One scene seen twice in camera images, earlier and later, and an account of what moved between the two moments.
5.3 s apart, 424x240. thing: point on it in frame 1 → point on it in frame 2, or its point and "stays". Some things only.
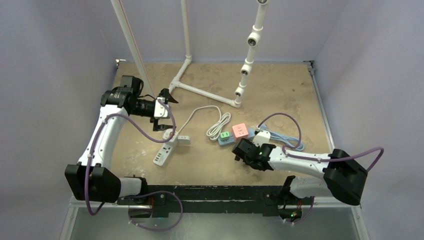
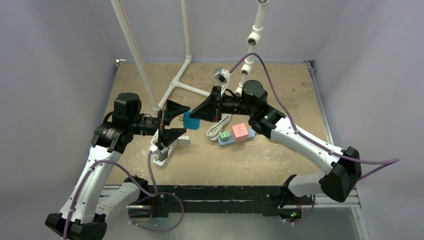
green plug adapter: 225,135 stays
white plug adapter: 183,140 stays
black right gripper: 242,152 → 216,103
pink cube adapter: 240,131 stays
